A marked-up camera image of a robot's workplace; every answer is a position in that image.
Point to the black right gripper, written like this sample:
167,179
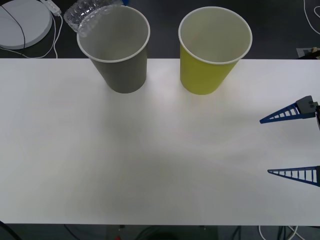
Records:
318,117

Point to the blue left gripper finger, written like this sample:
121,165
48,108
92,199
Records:
125,2

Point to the clear bottle with green cap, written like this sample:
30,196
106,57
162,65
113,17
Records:
82,17

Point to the white power strip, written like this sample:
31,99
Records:
53,7

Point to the grey plastic bin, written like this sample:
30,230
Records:
125,75

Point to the grey floor box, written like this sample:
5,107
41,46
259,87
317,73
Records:
303,53

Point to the yellow-green plastic bin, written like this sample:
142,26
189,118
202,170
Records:
200,77

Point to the white round disc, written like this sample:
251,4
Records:
15,27

